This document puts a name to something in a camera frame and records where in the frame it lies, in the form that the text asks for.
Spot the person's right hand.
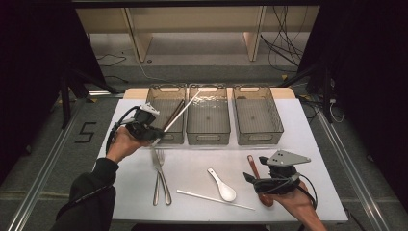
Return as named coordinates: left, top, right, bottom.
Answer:
left=270, top=180, right=318, bottom=223

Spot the thin black floor cable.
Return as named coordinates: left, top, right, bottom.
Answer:
left=97, top=52, right=129, bottom=85

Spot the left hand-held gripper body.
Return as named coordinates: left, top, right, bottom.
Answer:
left=124, top=102, right=161, bottom=141

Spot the bundle of black floor cables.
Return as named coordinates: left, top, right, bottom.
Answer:
left=259, top=6, right=311, bottom=73

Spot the hand-held gripper black cable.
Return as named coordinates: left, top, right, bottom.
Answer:
left=256, top=172, right=319, bottom=210
left=105, top=105, right=142, bottom=155

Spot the white floor cable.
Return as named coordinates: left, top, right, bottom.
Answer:
left=121, top=51, right=167, bottom=83

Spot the white ceramic spoon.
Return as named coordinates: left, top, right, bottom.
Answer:
left=206, top=167, right=238, bottom=203

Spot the smoky clear plastic bin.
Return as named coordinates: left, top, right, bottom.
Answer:
left=138, top=83, right=188, bottom=145
left=232, top=84, right=285, bottom=146
left=186, top=82, right=232, bottom=146

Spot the person's left hand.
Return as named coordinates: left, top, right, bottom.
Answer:
left=105, top=125, right=151, bottom=164

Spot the right hand-held gripper black cable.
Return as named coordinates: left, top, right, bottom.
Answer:
left=256, top=172, right=319, bottom=210

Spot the brown wooden spoon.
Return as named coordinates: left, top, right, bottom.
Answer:
left=246, top=154, right=274, bottom=208

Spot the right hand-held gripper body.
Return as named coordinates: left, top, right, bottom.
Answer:
left=254, top=149, right=312, bottom=195

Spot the steel fork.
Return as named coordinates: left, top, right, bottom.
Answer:
left=152, top=148, right=166, bottom=207

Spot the steel table knife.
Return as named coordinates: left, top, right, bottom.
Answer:
left=151, top=146, right=173, bottom=206

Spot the light wooden shelf unit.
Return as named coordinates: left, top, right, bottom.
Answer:
left=76, top=6, right=321, bottom=64

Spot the black curtain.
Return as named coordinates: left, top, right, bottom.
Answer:
left=0, top=0, right=107, bottom=184
left=297, top=0, right=408, bottom=213

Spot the light wooden table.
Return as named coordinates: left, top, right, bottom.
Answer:
left=123, top=87, right=296, bottom=100

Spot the left hand-held gripper black cable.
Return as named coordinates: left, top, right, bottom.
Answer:
left=105, top=105, right=142, bottom=155

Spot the black metal stand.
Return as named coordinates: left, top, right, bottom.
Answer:
left=278, top=57, right=335, bottom=124

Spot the black tripod stand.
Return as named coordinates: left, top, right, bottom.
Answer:
left=59, top=68, right=119, bottom=129

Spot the aluminium floor rail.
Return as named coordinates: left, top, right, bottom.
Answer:
left=316, top=105, right=391, bottom=231
left=6, top=90, right=124, bottom=231

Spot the white table sheet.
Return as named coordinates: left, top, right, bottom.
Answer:
left=73, top=97, right=349, bottom=224

